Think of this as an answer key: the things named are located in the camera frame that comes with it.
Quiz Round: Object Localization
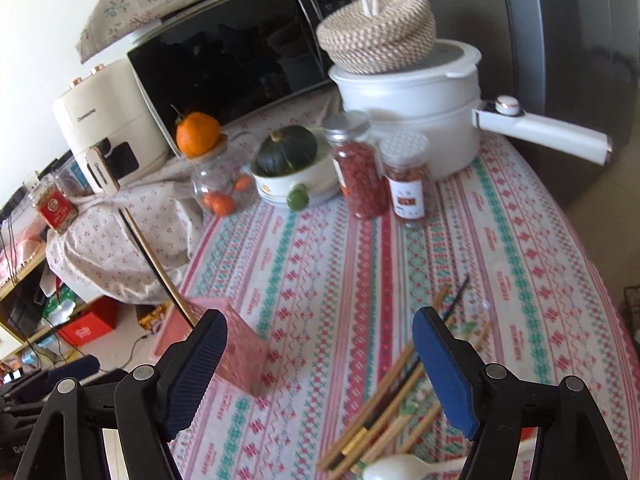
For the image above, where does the woven rattan basket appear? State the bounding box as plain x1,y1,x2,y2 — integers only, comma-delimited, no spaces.
316,0,437,75

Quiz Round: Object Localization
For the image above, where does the red label condiment jar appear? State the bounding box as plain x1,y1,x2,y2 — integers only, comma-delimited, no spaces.
32,176,78,234

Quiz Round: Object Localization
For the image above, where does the glass jar with tomatoes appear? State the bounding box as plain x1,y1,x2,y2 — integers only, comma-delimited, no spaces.
191,131,258,218

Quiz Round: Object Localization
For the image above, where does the pink perforated utensil basket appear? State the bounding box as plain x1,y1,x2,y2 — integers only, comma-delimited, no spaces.
151,297,268,396

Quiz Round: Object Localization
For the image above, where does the dark green squash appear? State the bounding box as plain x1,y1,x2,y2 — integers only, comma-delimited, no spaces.
256,125,318,177

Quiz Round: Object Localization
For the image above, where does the black chopstick gold band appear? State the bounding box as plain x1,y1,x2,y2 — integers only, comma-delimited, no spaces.
118,208,198,328

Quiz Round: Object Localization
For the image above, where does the black microwave oven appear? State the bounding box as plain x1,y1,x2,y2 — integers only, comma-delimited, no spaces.
128,0,354,151

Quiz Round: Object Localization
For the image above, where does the bamboo chopstick three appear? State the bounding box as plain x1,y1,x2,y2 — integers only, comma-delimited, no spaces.
433,284,451,312

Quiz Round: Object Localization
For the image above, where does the tall goji berry jar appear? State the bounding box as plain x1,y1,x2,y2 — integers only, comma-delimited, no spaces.
322,110,388,220

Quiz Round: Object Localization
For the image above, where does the white electric pot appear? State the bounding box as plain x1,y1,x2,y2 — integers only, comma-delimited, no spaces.
329,39,612,179

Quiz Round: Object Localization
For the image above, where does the white ceramic bowl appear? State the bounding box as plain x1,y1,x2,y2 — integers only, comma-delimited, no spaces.
250,127,341,211

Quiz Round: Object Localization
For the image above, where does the orange tangerine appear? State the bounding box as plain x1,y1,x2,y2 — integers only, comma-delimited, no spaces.
176,112,222,158

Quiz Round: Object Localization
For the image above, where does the striped patterned tablecloth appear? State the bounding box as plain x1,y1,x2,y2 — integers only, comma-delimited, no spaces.
172,134,639,479

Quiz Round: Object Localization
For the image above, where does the disposable bamboo chopstick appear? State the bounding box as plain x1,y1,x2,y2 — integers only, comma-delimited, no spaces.
349,320,494,476

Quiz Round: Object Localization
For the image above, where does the floral white cloth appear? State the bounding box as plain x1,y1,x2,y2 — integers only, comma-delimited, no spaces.
45,89,346,306

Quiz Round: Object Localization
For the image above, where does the short red spice jar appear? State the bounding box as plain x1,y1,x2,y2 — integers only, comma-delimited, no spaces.
380,131,434,228

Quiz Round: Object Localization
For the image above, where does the yellow cardboard box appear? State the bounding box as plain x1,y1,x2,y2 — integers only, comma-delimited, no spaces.
134,304,170,334

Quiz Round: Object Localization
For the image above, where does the cream air fryer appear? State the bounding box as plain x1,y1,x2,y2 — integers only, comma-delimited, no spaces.
58,58,169,194

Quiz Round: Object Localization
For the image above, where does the grey refrigerator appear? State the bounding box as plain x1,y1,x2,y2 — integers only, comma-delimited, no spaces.
349,0,640,209

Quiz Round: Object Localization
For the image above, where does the red gift box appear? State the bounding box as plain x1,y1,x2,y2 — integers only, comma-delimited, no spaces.
58,297,120,347

